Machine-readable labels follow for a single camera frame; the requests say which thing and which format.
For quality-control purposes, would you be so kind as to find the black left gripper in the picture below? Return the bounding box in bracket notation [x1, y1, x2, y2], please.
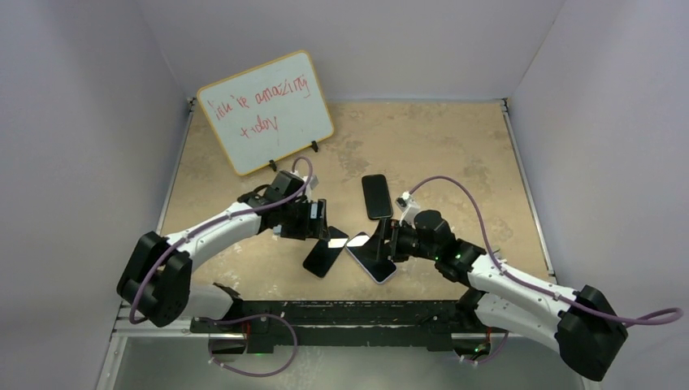
[279, 198, 328, 241]

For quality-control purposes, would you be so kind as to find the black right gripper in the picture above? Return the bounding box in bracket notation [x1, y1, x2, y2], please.
[357, 219, 439, 263]

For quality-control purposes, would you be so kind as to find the lavender phone case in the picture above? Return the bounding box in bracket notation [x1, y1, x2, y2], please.
[344, 231, 400, 285]

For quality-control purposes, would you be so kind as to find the black phone with white sticker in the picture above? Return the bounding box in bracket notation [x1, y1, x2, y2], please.
[302, 227, 349, 279]

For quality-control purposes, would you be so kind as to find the black phone case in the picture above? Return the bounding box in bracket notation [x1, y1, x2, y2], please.
[361, 174, 393, 220]

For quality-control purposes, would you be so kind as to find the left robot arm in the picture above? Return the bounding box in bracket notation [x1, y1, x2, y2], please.
[116, 171, 330, 332]

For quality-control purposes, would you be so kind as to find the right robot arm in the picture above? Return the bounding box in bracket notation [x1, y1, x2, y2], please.
[361, 210, 628, 382]

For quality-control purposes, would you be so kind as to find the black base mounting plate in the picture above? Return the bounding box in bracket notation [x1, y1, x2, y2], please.
[191, 300, 502, 359]

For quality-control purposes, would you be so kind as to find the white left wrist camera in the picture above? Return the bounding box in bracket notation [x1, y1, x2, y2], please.
[292, 171, 319, 190]

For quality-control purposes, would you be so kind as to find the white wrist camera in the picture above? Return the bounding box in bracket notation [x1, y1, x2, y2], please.
[395, 192, 421, 225]
[292, 171, 319, 190]

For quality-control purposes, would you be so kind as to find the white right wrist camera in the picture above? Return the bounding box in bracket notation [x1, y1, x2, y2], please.
[395, 192, 421, 225]

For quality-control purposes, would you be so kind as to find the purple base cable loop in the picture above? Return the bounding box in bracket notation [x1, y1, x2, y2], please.
[207, 313, 299, 379]

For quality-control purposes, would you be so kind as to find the white board with yellow frame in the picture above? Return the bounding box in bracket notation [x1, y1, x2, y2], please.
[196, 50, 335, 176]

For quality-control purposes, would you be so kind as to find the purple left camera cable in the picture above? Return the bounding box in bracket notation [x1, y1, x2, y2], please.
[128, 156, 314, 325]

